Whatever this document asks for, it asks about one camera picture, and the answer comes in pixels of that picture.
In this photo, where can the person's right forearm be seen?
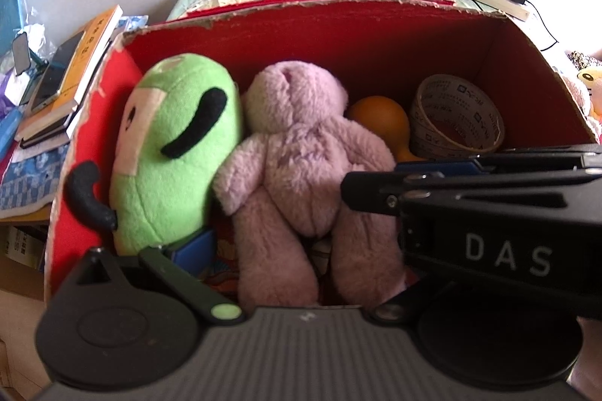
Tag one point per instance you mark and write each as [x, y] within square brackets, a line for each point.
[590, 363]

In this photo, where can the yellow orange book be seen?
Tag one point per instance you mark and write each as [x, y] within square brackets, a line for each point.
[94, 39]

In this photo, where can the red cardboard box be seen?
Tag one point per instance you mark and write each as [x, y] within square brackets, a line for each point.
[376, 53]

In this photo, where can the green plush toy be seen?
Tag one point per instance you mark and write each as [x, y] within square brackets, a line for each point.
[178, 109]

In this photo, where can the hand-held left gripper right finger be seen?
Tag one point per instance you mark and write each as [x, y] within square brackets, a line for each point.
[399, 311]

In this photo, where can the small blue box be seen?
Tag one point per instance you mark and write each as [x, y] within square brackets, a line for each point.
[9, 128]

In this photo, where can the brown cardboard box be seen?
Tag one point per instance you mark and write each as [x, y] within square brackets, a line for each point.
[19, 283]

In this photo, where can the dark patterned cloth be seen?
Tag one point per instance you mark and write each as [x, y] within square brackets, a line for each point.
[583, 58]

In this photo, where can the black smartphone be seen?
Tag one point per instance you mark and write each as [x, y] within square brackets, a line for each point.
[51, 76]

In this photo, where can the clear plastic bag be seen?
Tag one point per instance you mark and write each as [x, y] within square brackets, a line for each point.
[40, 36]

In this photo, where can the black phone on stand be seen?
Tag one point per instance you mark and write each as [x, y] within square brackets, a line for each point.
[21, 53]

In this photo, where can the black notebook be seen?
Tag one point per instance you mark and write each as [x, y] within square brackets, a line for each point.
[47, 140]

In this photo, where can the purple tissue pack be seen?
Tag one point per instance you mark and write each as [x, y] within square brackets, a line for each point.
[5, 90]

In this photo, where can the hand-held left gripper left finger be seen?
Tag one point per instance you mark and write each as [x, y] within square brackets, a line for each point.
[195, 248]

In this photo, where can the lilac plush bear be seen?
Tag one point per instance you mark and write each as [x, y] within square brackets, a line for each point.
[291, 156]

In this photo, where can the orange round toy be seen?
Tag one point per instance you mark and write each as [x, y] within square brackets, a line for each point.
[381, 119]

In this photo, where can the wooden side table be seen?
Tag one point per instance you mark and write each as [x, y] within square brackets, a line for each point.
[23, 214]

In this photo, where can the blue plastic bag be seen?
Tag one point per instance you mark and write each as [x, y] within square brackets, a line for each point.
[9, 6]

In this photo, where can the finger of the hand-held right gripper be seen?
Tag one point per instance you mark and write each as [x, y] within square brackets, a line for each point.
[437, 167]
[371, 191]

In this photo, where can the beige printed tape roll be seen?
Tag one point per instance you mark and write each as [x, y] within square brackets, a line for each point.
[491, 133]

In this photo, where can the yellow plush tiger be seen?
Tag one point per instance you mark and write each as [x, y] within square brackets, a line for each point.
[590, 76]

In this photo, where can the blue pamphlet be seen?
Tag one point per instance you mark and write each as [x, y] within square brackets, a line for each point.
[134, 22]

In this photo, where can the blue patterned cloth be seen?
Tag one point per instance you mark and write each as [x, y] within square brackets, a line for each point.
[28, 175]

